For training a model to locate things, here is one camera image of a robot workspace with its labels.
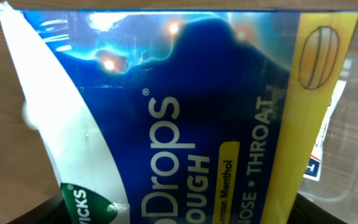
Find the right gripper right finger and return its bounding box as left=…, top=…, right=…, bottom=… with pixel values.
left=287, top=193, right=346, bottom=224

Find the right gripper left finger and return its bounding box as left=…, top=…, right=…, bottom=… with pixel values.
left=7, top=195, right=72, bottom=224

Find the white blue medicine box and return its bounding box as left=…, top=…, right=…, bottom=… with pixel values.
left=303, top=80, right=347, bottom=181

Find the clear plastic container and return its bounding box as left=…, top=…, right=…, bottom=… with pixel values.
left=300, top=56, right=358, bottom=223

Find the blue VapoDrops box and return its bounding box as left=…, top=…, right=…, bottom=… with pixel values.
left=0, top=2, right=358, bottom=224

